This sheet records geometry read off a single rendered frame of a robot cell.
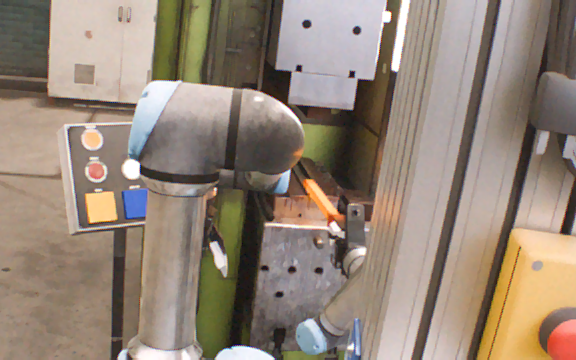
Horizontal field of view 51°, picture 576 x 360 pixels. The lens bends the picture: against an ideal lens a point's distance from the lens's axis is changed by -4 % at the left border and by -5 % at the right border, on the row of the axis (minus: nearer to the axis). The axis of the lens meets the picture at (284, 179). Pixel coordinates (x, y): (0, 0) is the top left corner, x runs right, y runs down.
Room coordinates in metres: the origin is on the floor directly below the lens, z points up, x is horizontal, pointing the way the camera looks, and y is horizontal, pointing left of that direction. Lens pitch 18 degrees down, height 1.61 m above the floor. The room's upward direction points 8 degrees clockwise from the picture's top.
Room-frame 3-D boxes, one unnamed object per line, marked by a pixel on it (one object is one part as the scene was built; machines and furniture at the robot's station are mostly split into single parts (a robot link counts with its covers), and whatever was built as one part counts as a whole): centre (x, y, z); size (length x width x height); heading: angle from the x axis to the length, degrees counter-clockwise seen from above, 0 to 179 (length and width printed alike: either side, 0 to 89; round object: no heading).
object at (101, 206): (1.47, 0.46, 1.01); 0.07 x 0.05 x 0.07; 127
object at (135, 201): (1.53, 0.38, 1.01); 0.07 x 0.05 x 0.07; 127
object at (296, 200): (2.03, -0.04, 0.96); 0.42 x 0.20 x 0.09; 12
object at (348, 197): (1.92, -0.24, 0.95); 0.12 x 0.08 x 0.06; 12
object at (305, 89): (2.03, -0.04, 1.32); 0.42 x 0.20 x 0.10; 12
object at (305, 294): (2.05, -0.09, 0.69); 0.56 x 0.38 x 0.45; 12
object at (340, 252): (1.42, -0.19, 0.99); 0.12 x 0.08 x 0.09; 12
